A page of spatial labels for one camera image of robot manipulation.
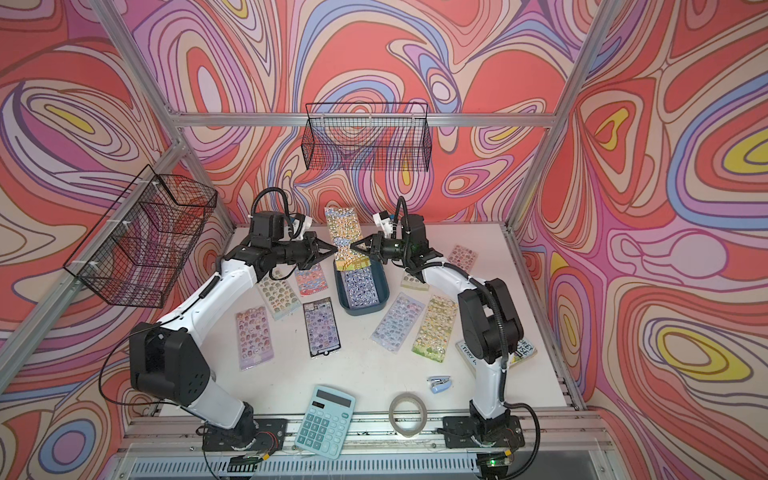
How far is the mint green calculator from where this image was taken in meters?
0.73

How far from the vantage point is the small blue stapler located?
814 mm

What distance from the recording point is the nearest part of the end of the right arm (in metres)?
0.73
